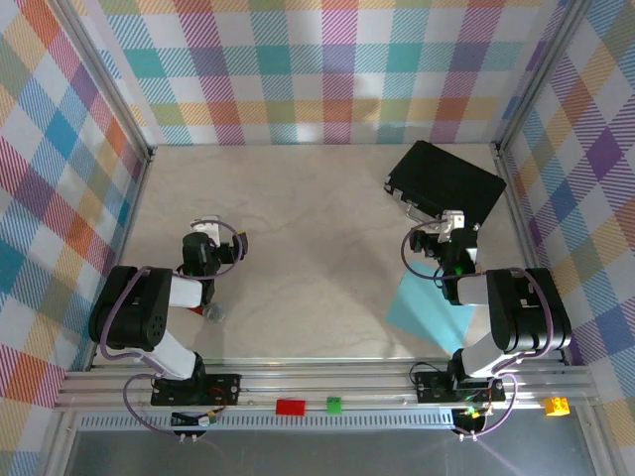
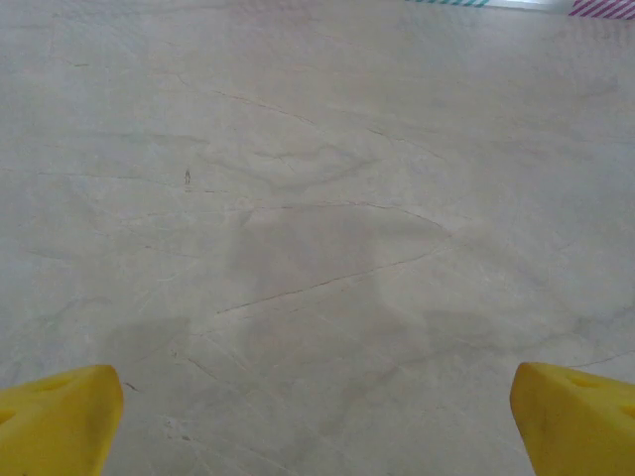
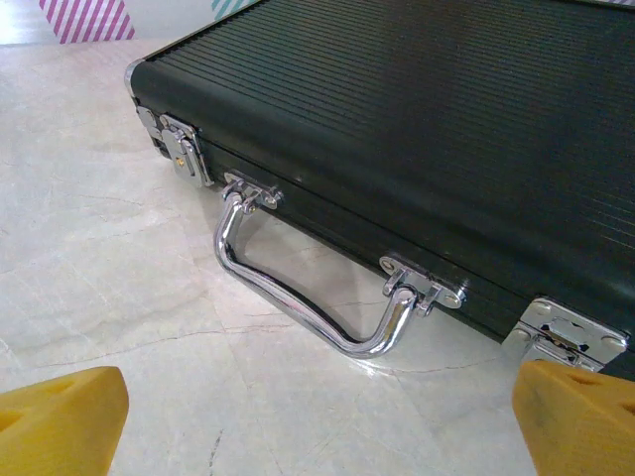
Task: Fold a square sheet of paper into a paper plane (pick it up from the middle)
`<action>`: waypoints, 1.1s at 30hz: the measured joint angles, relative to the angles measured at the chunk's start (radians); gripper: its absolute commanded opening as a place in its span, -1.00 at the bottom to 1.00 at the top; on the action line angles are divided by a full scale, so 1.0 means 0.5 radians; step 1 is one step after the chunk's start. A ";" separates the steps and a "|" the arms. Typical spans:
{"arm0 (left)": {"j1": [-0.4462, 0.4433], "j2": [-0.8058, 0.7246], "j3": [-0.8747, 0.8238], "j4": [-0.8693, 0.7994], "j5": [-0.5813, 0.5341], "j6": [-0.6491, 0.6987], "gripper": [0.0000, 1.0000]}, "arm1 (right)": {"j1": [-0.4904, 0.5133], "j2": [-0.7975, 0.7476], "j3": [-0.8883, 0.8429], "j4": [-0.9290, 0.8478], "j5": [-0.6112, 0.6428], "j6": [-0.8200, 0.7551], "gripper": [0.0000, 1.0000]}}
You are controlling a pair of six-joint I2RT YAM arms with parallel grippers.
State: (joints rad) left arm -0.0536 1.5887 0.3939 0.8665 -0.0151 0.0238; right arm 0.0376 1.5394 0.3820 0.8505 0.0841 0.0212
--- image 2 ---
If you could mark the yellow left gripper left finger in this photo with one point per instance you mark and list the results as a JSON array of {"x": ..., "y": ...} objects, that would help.
[{"x": 54, "y": 426}]

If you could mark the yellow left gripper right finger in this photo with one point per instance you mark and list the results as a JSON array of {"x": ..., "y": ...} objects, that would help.
[{"x": 580, "y": 431}]

